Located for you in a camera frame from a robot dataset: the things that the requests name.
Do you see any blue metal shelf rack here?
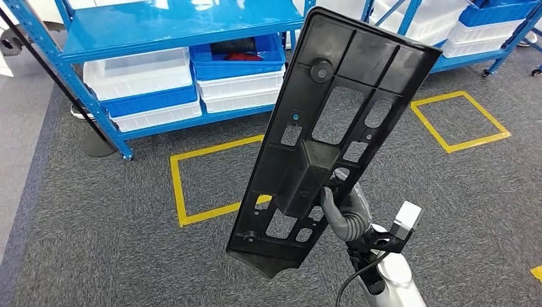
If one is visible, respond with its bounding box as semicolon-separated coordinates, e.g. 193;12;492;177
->
0;0;316;162

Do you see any black plastic mounting plate part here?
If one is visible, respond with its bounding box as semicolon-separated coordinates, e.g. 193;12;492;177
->
225;6;444;279

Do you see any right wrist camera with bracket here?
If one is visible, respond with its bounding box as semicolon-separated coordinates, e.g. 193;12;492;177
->
345;200;423;256

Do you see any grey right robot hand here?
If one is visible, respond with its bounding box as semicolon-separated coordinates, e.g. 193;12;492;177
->
320;169;373;243

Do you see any blue shelf rack on casters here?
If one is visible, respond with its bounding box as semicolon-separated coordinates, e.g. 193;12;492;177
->
362;0;542;78

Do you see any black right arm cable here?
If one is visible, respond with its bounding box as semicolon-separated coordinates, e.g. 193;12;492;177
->
336;249;391;307

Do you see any red cloth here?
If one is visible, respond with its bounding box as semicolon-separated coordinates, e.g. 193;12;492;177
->
224;51;264;62

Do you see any chrome stanchion post, black base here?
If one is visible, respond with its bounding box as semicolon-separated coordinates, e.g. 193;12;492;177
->
0;6;120;159

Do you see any person's shoe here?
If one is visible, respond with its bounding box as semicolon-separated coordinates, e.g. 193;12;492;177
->
70;104;96;122
518;31;539;47

